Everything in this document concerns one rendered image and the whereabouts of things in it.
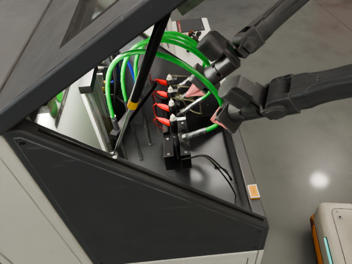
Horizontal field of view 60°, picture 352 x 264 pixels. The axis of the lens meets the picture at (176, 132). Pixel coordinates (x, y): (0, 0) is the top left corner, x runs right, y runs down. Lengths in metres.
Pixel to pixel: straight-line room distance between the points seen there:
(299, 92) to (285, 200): 1.61
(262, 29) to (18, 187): 0.73
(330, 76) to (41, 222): 0.78
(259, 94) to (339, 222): 1.28
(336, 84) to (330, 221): 1.31
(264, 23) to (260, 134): 1.75
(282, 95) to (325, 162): 1.85
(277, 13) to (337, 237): 1.26
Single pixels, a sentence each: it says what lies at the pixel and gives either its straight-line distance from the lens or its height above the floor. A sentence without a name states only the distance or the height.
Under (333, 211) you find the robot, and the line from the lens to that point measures 1.91.
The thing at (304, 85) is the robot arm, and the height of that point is 1.45.
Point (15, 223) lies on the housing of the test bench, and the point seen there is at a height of 1.12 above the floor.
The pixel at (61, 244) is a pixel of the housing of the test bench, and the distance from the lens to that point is 1.03.
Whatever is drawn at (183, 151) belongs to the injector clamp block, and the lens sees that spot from 1.13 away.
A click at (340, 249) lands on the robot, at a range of 1.81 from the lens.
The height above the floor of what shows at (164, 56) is 1.42.
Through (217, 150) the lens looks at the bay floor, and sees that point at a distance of 1.33.
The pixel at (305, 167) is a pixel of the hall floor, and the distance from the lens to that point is 2.42.
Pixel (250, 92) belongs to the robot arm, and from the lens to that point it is 0.69.
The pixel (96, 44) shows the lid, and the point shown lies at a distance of 0.47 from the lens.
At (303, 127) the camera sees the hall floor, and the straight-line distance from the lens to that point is 2.71.
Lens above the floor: 1.83
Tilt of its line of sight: 45 degrees down
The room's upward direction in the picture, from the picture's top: 7 degrees counter-clockwise
